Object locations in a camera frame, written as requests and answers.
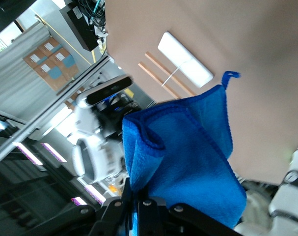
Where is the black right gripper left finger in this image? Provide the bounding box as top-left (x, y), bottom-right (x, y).
top-left (37, 177), bottom-right (135, 236)

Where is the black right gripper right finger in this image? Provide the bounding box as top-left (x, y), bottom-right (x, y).
top-left (137, 198), bottom-right (241, 236)

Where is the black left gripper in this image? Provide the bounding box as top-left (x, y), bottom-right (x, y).
top-left (97, 94), bottom-right (142, 139)

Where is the blue microfibre towel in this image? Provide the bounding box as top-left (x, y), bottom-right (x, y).
top-left (121, 70), bottom-right (248, 229)

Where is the wooden rack rod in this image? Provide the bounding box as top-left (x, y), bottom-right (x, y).
top-left (144, 52), bottom-right (196, 97)
top-left (137, 61), bottom-right (181, 100)

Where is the brown cardboard box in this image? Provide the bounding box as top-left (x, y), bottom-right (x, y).
top-left (48, 47), bottom-right (75, 69)
top-left (37, 36), bottom-right (61, 57)
top-left (23, 48), bottom-right (50, 70)
top-left (34, 57), bottom-right (80, 92)

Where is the black equipment box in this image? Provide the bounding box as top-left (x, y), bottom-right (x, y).
top-left (59, 4), bottom-right (99, 52)

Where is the grey curtain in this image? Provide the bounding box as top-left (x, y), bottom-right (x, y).
top-left (0, 26), bottom-right (56, 118)

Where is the black monitor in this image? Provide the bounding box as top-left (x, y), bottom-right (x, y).
top-left (0, 0), bottom-right (39, 36)

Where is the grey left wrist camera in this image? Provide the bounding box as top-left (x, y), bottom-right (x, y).
top-left (85, 74), bottom-right (134, 110)

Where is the white rack support bracket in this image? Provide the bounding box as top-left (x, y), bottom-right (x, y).
top-left (161, 65), bottom-right (187, 87)

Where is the tangled cable bundle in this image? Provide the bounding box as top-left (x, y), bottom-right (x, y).
top-left (76, 0), bottom-right (108, 39)

